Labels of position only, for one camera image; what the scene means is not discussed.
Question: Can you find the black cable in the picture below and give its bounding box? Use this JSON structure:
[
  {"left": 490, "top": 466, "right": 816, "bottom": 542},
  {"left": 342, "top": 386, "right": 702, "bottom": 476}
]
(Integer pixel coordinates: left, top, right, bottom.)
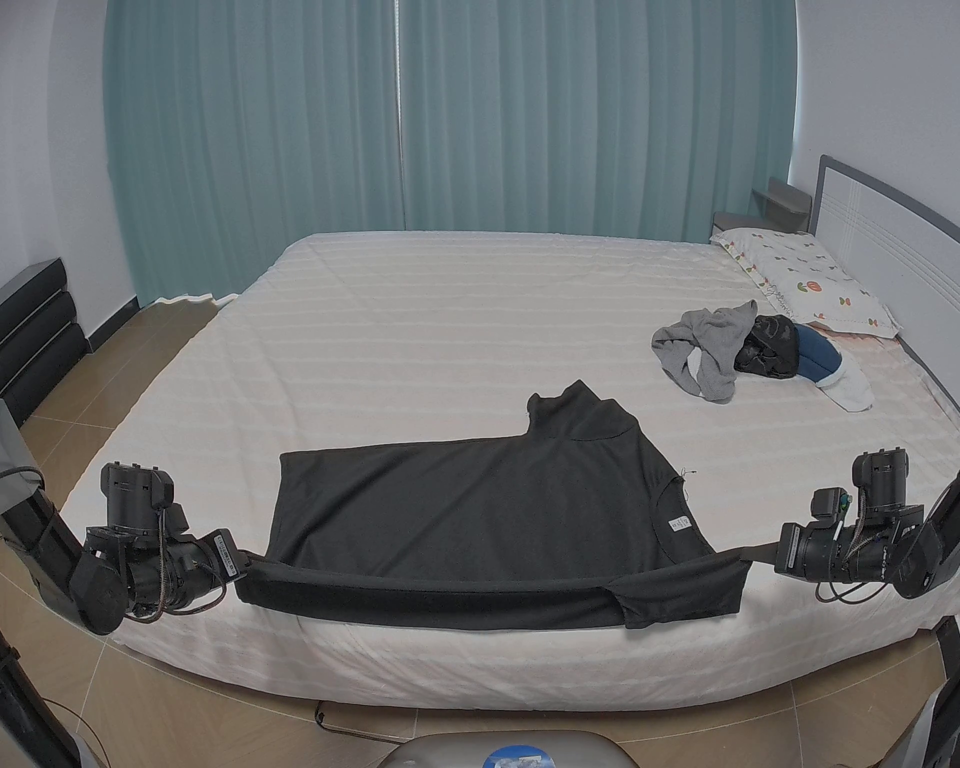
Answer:
[
  {"left": 313, "top": 699, "right": 399, "bottom": 747},
  {"left": 0, "top": 465, "right": 45, "bottom": 500}
]

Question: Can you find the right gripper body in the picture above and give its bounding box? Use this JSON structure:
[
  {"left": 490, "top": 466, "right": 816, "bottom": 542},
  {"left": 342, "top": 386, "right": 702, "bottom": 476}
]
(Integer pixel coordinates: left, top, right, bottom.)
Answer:
[{"left": 774, "top": 521, "right": 843, "bottom": 580}]

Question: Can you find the black printed garment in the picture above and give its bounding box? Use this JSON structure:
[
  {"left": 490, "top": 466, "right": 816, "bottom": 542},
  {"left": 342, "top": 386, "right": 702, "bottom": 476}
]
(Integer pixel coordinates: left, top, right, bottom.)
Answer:
[{"left": 733, "top": 313, "right": 802, "bottom": 380}]

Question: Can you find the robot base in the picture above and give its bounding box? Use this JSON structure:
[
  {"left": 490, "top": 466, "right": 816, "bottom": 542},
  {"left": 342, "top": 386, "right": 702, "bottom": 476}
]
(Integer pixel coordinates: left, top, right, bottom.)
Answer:
[{"left": 375, "top": 731, "right": 631, "bottom": 768}]

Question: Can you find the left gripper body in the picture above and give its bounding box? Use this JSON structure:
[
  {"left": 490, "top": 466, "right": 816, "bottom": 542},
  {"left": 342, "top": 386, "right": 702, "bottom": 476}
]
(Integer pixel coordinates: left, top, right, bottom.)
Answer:
[{"left": 166, "top": 527, "right": 250, "bottom": 601}]

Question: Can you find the white printed pillow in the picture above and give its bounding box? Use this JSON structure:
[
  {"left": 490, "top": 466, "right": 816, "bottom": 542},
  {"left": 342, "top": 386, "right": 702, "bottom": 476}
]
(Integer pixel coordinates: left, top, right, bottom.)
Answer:
[{"left": 710, "top": 226, "right": 903, "bottom": 340}]

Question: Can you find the black chest of drawers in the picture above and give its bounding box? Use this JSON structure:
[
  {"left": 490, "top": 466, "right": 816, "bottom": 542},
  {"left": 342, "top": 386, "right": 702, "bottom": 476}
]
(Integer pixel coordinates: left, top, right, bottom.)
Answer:
[{"left": 0, "top": 257, "right": 90, "bottom": 425}]

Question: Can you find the grey bedside table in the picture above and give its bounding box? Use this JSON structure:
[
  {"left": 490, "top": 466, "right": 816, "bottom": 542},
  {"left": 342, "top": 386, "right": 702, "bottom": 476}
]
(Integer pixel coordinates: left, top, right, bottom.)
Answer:
[{"left": 711, "top": 176, "right": 813, "bottom": 241}]

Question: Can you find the bed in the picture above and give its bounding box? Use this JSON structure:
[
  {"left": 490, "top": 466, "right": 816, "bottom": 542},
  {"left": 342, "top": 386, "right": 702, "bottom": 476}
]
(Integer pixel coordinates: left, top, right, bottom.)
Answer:
[{"left": 63, "top": 153, "right": 960, "bottom": 712}]

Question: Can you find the white garment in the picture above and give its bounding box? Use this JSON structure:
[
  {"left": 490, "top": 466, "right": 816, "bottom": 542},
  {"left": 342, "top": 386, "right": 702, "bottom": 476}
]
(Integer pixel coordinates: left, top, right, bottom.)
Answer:
[{"left": 817, "top": 356, "right": 875, "bottom": 414}]

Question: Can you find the dark blue garment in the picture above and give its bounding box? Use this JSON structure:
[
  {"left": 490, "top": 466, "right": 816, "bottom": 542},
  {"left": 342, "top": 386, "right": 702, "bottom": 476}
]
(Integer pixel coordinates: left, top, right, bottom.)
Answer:
[{"left": 791, "top": 322, "right": 845, "bottom": 387}]

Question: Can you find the grey garment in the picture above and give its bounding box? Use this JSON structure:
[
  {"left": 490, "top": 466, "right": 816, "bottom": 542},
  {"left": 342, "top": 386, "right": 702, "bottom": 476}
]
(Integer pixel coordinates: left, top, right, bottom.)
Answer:
[{"left": 651, "top": 298, "right": 760, "bottom": 404}]

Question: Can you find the blue-green curtain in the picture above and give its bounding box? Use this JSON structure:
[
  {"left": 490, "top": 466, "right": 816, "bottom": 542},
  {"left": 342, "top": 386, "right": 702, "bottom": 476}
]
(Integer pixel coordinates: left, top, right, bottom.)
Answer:
[
  {"left": 101, "top": 0, "right": 410, "bottom": 305},
  {"left": 397, "top": 0, "right": 800, "bottom": 243}
]

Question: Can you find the black T-shirt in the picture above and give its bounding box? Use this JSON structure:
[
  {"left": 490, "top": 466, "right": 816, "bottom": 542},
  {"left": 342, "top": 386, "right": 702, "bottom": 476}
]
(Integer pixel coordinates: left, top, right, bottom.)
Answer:
[{"left": 234, "top": 378, "right": 759, "bottom": 631}]

